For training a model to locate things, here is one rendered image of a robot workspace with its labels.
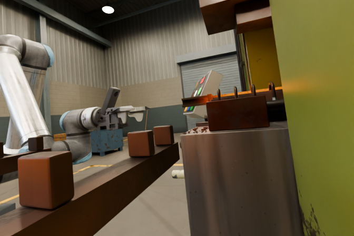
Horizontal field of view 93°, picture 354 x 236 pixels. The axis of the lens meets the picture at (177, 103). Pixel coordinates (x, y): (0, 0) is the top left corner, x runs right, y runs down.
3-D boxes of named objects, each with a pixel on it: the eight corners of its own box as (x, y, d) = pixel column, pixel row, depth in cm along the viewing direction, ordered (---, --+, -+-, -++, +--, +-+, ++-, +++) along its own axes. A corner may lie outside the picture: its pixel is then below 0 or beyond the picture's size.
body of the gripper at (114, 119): (130, 126, 69) (106, 128, 73) (129, 105, 70) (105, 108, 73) (119, 128, 62) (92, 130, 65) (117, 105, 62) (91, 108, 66)
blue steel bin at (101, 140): (77, 155, 540) (76, 133, 545) (100, 149, 610) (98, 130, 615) (102, 156, 481) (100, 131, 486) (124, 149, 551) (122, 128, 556)
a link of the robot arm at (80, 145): (56, 166, 67) (54, 135, 68) (82, 158, 78) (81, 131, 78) (71, 167, 63) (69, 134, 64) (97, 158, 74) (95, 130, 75)
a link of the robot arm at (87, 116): (97, 108, 75) (79, 107, 66) (106, 106, 74) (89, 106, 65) (99, 128, 75) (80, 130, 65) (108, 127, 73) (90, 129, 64)
